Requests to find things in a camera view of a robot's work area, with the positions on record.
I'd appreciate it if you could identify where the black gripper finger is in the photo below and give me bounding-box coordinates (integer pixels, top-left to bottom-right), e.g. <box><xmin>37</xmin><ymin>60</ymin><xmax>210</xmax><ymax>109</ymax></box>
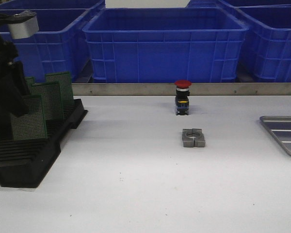
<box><xmin>7</xmin><ymin>61</ymin><xmax>30</xmax><ymax>116</ymax></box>

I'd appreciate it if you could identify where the green perforated circuit board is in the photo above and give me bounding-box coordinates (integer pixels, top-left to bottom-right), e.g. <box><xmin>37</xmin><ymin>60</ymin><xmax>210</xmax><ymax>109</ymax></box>
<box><xmin>31</xmin><ymin>82</ymin><xmax>64</xmax><ymax>120</ymax></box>
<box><xmin>10</xmin><ymin>95</ymin><xmax>48</xmax><ymax>140</ymax></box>

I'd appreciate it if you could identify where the green front perforated circuit board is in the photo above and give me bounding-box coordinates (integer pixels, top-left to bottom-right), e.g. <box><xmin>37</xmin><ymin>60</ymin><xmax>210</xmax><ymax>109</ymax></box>
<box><xmin>10</xmin><ymin>95</ymin><xmax>48</xmax><ymax>140</ymax></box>

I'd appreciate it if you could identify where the green rearmost circuit board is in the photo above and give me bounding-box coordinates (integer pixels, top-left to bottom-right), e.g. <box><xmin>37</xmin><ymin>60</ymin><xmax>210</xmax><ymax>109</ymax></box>
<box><xmin>25</xmin><ymin>77</ymin><xmax>35</xmax><ymax>92</ymax></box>

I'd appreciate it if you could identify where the green rear-right circuit board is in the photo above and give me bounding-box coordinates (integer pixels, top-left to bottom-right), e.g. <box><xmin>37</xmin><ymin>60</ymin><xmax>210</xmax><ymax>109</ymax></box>
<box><xmin>45</xmin><ymin>71</ymin><xmax>74</xmax><ymax>107</ymax></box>

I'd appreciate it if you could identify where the black slotted board rack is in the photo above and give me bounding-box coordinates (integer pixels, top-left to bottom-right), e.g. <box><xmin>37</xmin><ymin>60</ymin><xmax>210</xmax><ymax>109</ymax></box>
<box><xmin>0</xmin><ymin>99</ymin><xmax>87</xmax><ymax>188</ymax></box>

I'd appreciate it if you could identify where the silver metal tray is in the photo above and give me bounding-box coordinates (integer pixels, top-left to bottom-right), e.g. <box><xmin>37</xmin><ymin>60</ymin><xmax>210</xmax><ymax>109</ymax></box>
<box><xmin>259</xmin><ymin>116</ymin><xmax>291</xmax><ymax>156</ymax></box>

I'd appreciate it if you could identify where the blue far-left rear crate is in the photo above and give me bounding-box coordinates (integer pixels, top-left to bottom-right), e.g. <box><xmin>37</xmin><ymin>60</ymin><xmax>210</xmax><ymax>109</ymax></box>
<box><xmin>0</xmin><ymin>0</ymin><xmax>105</xmax><ymax>10</ymax></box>

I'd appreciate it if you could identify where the blue left plastic crate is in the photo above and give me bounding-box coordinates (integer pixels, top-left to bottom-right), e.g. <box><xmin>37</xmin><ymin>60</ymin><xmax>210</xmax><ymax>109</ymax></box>
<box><xmin>0</xmin><ymin>9</ymin><xmax>91</xmax><ymax>83</ymax></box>

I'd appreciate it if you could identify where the blue plastic crate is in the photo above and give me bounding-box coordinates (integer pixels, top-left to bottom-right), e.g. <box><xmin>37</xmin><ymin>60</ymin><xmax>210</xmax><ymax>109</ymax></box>
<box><xmin>0</xmin><ymin>9</ymin><xmax>91</xmax><ymax>83</ymax></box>
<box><xmin>235</xmin><ymin>6</ymin><xmax>291</xmax><ymax>83</ymax></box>
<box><xmin>83</xmin><ymin>8</ymin><xmax>248</xmax><ymax>83</ymax></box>

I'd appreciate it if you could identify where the blue centre plastic crate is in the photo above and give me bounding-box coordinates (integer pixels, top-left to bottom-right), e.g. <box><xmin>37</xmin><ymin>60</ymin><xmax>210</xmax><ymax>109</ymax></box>
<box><xmin>83</xmin><ymin>8</ymin><xmax>248</xmax><ymax>83</ymax></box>

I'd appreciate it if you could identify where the red emergency stop button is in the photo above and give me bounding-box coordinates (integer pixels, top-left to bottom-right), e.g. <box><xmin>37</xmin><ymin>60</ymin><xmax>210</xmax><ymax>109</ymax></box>
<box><xmin>175</xmin><ymin>80</ymin><xmax>192</xmax><ymax>116</ymax></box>

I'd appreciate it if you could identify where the grey split clamp block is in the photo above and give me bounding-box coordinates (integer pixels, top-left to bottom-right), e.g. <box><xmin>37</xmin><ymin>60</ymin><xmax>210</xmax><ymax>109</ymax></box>
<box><xmin>182</xmin><ymin>129</ymin><xmax>206</xmax><ymax>148</ymax></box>

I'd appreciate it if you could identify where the blue far-right rear crate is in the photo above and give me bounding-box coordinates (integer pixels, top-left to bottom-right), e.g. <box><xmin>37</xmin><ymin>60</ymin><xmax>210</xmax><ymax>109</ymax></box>
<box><xmin>186</xmin><ymin>0</ymin><xmax>291</xmax><ymax>8</ymax></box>

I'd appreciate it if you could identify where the blue right plastic crate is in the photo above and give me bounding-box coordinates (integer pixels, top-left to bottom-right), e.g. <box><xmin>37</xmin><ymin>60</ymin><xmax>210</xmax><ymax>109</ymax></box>
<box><xmin>235</xmin><ymin>6</ymin><xmax>291</xmax><ymax>83</ymax></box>

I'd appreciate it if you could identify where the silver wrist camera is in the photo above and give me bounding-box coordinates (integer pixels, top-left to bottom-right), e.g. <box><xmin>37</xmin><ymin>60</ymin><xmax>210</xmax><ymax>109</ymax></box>
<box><xmin>7</xmin><ymin>10</ymin><xmax>39</xmax><ymax>39</ymax></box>

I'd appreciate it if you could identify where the metal rail strip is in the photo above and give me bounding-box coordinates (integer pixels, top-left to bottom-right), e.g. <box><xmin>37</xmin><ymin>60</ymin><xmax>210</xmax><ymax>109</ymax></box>
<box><xmin>72</xmin><ymin>83</ymin><xmax>291</xmax><ymax>96</ymax></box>

